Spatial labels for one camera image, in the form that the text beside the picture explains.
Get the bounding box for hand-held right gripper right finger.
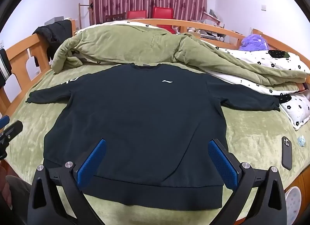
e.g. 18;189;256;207
208;139;291;225

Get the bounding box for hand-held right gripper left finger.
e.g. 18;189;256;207
27;139;108;225

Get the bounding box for black sweatshirt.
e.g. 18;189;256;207
25;63;281;211

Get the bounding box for person's left hand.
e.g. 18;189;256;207
0;167;12;210

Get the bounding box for person's grey trousers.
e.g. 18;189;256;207
5;175;32;218

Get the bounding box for green plush bed sheet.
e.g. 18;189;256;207
5;63;310;225

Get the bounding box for black white striped cloth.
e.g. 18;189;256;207
0;48;12;87

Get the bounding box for black smartphone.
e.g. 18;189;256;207
281;136;293;169

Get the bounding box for white star-print waste bin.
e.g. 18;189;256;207
283;186;303;225

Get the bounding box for white floral pillow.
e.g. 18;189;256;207
278;93;310;131

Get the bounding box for grey box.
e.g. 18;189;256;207
44;16;65;26

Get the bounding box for purple plush toy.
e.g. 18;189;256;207
239;34;269;52

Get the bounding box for green floral-backed quilt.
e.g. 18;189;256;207
51;19;310;96

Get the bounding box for wooden coat rack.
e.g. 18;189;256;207
78;0;94;31

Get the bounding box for pile of bags and clutter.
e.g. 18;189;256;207
189;10;233;42

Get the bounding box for dark wooden chair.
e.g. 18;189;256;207
105;12;127;22

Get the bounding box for red chair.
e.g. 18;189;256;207
152;7;174;19
127;10;147;20

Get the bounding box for wooden bed frame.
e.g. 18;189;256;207
0;17;310;225

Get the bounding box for black clothing on bed frame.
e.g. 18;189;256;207
32;19;73;68

